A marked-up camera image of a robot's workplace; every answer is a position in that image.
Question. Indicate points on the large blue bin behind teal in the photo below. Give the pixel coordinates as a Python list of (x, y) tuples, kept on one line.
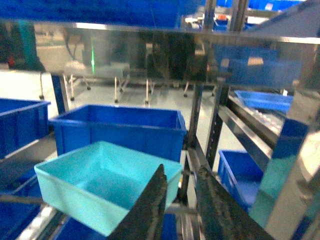
[(158, 132)]

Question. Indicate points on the shallow blue tray right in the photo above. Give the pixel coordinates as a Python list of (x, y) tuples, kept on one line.
[(264, 100)]

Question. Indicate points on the blue bin lower right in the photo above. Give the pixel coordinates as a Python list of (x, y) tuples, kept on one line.
[(240, 176)]

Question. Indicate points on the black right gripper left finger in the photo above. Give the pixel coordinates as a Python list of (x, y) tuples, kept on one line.
[(145, 220)]

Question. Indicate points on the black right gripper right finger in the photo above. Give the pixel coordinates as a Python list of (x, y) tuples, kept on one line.
[(221, 216)]

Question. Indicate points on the blue bin far left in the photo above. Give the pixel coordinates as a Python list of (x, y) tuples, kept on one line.
[(21, 122)]

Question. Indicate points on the light teal plastic bin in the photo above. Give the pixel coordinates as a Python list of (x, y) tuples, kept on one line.
[(98, 184)]

